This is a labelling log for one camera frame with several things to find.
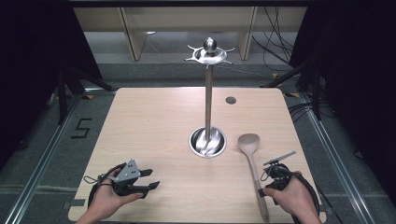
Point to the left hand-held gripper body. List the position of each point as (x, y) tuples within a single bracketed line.
[(126, 175)]

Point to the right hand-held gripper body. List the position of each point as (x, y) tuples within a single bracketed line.
[(278, 174)]

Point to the wooden spoon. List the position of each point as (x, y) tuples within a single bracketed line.
[(249, 143)]

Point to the person's right hand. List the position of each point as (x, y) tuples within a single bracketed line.
[(295, 199)]

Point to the person's left hand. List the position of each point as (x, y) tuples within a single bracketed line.
[(104, 202)]

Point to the grey round table grommet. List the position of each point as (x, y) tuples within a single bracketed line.
[(230, 100)]

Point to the black metal stand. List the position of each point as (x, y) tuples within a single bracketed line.
[(63, 93), (316, 93)]

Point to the metal utensil rack stand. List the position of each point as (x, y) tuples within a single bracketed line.
[(208, 93)]

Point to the black curtain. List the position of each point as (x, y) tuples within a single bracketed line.
[(37, 62), (358, 77)]

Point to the light wooden bench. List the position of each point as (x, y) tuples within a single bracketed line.
[(134, 37)]

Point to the metal floor rail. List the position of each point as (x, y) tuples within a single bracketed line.
[(40, 161), (336, 161)]

